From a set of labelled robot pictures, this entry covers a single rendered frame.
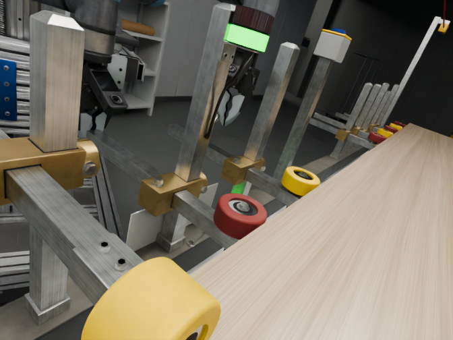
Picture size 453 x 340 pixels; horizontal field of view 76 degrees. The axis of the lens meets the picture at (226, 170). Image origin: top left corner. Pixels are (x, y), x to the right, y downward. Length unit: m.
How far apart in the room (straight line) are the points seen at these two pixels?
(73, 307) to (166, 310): 0.36
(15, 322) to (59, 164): 0.26
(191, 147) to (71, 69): 0.26
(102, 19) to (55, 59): 0.34
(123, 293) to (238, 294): 0.15
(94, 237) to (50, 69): 0.17
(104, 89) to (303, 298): 0.52
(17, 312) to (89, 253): 0.32
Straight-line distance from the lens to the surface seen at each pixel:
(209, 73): 0.49
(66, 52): 0.34
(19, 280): 1.32
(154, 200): 0.51
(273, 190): 0.69
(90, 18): 0.66
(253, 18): 0.45
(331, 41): 0.93
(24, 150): 0.37
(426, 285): 0.53
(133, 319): 0.20
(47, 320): 0.54
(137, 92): 3.91
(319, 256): 0.44
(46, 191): 0.31
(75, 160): 0.37
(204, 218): 0.49
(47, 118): 0.35
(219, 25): 0.49
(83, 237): 0.26
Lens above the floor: 1.13
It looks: 24 degrees down
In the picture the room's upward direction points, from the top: 18 degrees clockwise
